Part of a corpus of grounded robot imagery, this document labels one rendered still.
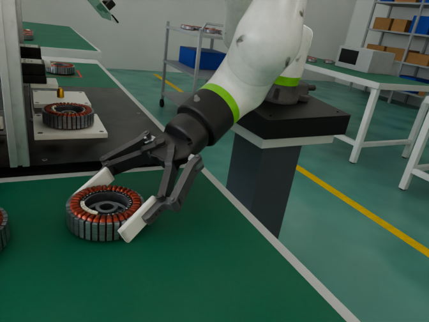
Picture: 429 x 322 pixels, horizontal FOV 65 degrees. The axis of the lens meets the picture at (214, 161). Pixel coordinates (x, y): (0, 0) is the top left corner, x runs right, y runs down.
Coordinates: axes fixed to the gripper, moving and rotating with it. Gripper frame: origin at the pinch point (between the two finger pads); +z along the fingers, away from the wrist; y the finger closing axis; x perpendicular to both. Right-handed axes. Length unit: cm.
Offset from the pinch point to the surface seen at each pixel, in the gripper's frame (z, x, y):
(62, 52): -72, -47, 175
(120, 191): -3.5, -0.4, 1.3
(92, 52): -88, -54, 168
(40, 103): -14, -7, 53
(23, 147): 0.9, 4.7, 20.4
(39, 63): -13.9, 9.4, 35.3
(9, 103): -1.9, 12.2, 20.9
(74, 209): 3.5, 3.9, 0.6
